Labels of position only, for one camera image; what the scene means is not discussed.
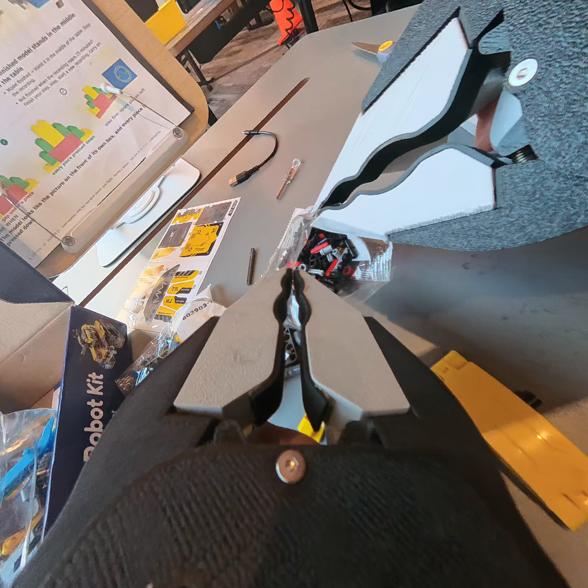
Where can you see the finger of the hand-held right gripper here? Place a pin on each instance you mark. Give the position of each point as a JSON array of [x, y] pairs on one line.
[[436, 193], [404, 101]]

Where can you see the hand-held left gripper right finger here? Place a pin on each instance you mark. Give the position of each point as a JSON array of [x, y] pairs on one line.
[[353, 363]]

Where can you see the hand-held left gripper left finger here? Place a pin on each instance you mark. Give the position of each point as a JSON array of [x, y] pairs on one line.
[[229, 363]]

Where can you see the plastic bag of black parts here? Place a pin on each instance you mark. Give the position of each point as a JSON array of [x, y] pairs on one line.
[[330, 257]]

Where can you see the large yellow panel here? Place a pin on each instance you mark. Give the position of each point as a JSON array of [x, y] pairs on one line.
[[514, 436]]

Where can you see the grey desk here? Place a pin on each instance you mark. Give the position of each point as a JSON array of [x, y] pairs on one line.
[[321, 138]]

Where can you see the person's right hand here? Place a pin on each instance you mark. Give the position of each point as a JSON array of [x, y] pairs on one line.
[[484, 131]]

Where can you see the person's left hand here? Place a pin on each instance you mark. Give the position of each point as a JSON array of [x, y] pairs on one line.
[[275, 434]]

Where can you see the dark grey holed beam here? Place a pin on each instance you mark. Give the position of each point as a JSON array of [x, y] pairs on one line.
[[291, 349]]

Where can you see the plastic bag of yellow parts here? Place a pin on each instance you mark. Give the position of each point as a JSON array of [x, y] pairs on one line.
[[160, 340]]

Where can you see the yellow curved panel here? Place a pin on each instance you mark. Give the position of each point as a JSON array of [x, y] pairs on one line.
[[312, 427]]

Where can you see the dark grey axle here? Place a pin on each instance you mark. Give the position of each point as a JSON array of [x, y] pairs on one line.
[[251, 266]]

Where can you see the yellow and grey sticker sheet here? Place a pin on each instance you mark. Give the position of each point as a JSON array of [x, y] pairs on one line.
[[183, 257]]

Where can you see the orange traffic cone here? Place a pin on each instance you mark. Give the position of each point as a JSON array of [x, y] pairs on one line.
[[287, 18]]

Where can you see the dark blue kit box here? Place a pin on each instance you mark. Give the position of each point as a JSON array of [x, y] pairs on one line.
[[78, 390]]

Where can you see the black square connector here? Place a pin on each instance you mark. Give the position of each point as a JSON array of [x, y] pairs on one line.
[[528, 397]]

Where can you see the plastic bag with blue parts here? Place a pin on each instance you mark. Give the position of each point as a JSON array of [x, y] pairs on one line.
[[23, 482]]

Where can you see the yellow storage bin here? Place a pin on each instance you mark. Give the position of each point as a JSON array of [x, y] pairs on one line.
[[163, 20]]

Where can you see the poster display board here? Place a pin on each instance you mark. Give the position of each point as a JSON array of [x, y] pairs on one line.
[[69, 115]]

